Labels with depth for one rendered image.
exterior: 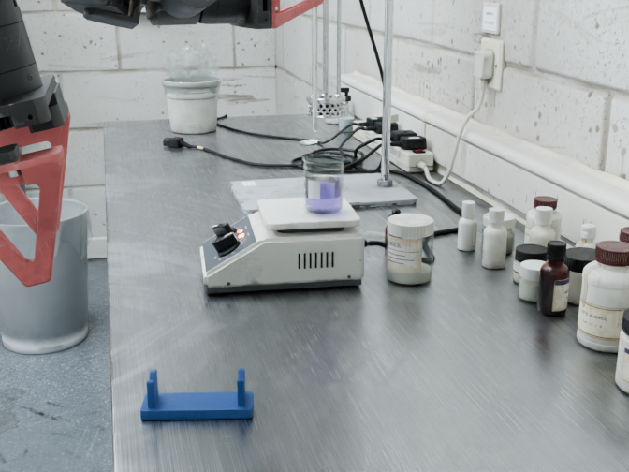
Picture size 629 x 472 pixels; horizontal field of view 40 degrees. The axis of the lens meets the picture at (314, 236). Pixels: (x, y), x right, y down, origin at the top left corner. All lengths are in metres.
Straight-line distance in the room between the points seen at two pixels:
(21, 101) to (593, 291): 0.64
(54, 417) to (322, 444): 1.72
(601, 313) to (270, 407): 0.36
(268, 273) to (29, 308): 1.73
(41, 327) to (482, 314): 1.92
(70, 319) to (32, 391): 0.31
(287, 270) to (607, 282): 0.38
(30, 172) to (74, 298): 2.30
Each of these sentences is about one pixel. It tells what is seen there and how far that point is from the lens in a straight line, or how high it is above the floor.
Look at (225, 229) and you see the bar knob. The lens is 1.13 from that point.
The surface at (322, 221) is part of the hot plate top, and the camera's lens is 1.06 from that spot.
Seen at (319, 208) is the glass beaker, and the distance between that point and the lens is 1.07.
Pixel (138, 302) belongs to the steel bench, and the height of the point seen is 0.75.
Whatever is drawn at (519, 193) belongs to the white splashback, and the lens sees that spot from 1.40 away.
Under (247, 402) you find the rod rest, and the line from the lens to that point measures 0.80.
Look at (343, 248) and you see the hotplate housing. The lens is 1.07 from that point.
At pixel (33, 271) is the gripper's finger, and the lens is 0.50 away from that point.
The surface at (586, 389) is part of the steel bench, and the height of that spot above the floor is 0.75.
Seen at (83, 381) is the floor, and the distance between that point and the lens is 2.60.
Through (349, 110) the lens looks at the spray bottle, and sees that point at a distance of 2.11.
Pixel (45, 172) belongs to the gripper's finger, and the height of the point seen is 1.03.
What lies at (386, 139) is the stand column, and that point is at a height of 0.85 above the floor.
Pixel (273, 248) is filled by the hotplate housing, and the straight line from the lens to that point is 1.05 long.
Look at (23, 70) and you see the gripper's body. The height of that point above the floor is 1.08.
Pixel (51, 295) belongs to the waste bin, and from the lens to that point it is 2.72.
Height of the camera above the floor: 1.14
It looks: 17 degrees down
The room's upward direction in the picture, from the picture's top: straight up
